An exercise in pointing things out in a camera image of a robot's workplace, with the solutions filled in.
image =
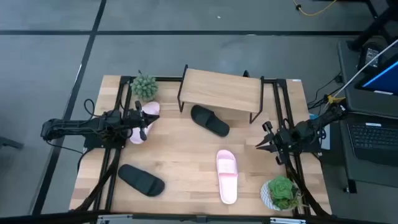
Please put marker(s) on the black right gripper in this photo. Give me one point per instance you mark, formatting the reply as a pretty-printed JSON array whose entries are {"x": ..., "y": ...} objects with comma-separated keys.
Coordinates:
[{"x": 283, "y": 141}]

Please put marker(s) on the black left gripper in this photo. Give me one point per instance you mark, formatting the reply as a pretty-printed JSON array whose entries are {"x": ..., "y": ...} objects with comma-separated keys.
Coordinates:
[{"x": 135, "y": 119}]

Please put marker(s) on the pink foam slide sandal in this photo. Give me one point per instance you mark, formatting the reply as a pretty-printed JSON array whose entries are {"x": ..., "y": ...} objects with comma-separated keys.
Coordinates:
[
  {"x": 152, "y": 107},
  {"x": 227, "y": 180}
]

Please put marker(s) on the black foam slide sandal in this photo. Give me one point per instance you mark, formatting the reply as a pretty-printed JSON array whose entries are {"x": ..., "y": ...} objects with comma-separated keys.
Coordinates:
[
  {"x": 141, "y": 180},
  {"x": 211, "y": 122}
]

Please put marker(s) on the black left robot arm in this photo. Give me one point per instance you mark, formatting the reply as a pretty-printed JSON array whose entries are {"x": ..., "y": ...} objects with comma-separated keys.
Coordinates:
[{"x": 77, "y": 126}]

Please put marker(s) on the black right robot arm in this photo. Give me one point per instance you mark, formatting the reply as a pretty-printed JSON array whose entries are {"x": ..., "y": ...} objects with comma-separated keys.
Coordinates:
[{"x": 329, "y": 116}]

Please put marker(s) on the wooden shelf with black legs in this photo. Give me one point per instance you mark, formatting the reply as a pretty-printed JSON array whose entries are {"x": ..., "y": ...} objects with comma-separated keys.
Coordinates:
[{"x": 220, "y": 90}]

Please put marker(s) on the spiky green plant in pot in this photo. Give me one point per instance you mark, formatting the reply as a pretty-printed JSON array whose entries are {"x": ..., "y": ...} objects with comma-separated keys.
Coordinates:
[{"x": 144, "y": 87}]

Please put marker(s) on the leafy green plant white pot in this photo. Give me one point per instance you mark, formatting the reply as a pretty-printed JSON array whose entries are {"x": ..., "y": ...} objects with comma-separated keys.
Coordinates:
[{"x": 281, "y": 189}]

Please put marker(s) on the yellow clamp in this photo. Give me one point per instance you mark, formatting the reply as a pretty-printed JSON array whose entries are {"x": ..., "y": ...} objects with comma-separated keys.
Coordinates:
[{"x": 335, "y": 99}]

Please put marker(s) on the grey side desk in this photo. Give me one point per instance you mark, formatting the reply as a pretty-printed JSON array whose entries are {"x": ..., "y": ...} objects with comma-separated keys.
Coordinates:
[{"x": 357, "y": 102}]

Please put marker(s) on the black laptop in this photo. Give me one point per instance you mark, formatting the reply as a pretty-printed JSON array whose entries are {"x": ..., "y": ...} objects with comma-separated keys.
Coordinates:
[{"x": 373, "y": 140}]

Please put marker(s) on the thin white rod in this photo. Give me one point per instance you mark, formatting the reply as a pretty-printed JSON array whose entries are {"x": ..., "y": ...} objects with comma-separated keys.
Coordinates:
[{"x": 363, "y": 67}]

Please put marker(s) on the monitor with blue screen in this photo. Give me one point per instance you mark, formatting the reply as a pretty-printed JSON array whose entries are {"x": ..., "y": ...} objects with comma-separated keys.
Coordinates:
[{"x": 384, "y": 79}]

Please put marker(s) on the black device with label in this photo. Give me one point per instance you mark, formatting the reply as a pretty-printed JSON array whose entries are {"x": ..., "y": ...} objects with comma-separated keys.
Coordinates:
[{"x": 370, "y": 57}]

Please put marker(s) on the black stand base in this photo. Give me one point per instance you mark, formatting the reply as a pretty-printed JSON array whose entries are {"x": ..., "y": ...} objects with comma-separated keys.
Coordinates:
[{"x": 376, "y": 28}]

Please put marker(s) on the black metal table frame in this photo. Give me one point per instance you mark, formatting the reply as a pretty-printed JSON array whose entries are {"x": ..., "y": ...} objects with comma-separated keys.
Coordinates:
[{"x": 280, "y": 93}]

